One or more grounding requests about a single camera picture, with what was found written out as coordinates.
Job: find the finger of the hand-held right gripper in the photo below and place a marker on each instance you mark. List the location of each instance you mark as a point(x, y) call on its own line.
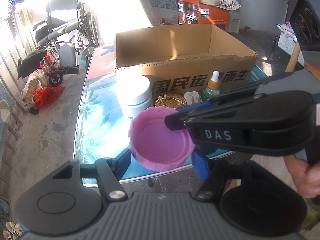
point(177, 121)
point(197, 105)

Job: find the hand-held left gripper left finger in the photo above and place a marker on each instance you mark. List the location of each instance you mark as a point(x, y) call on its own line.
point(123, 159)

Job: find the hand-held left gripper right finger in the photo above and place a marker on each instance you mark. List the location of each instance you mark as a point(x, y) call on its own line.
point(200, 165)

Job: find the gold lid black jar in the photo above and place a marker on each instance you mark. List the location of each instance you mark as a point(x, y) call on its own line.
point(170, 101)

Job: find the green dropper bottle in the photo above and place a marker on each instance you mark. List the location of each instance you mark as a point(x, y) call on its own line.
point(212, 90)

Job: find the purple plastic bowl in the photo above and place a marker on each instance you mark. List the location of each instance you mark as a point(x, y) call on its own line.
point(155, 140)

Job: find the brown cardboard box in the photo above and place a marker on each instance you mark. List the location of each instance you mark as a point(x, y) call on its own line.
point(175, 66)

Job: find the person's right hand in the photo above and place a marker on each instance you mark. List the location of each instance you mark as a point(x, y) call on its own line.
point(307, 180)

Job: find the white charger plug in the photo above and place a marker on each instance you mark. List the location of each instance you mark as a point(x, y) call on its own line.
point(192, 97)

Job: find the black table leg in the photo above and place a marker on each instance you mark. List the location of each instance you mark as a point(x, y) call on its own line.
point(150, 182)

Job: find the white vitamin bottle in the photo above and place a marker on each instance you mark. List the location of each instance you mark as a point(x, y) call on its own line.
point(135, 92)

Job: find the wooden leg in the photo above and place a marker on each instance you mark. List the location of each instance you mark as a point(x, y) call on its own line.
point(293, 57)

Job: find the white basket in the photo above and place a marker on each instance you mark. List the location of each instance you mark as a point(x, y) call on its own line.
point(287, 40)

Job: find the orange cardboard box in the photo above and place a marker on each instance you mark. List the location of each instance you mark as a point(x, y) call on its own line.
point(215, 17)

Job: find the white small appliance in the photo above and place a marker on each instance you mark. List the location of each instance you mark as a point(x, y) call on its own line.
point(235, 22)

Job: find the red plastic bag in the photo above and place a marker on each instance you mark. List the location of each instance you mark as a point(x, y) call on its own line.
point(47, 96)

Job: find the black speaker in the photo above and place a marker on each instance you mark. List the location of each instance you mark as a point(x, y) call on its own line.
point(307, 22)

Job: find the checked brim hat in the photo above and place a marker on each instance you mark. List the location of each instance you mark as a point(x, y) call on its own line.
point(231, 5)

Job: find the white woven bag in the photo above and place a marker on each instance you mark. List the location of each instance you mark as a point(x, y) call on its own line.
point(31, 85)

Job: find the blue printed cloth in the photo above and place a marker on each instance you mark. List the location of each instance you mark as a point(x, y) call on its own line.
point(5, 110)

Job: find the worn sneaker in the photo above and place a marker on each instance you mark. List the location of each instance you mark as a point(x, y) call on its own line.
point(13, 230)

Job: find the black wheeled chair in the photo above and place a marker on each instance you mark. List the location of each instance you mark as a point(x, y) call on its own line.
point(32, 60)

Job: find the metal railing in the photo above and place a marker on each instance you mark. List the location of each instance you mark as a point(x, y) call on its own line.
point(12, 55)

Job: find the grey folding wheelchair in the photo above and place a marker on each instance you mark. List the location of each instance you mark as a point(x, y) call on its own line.
point(62, 17)

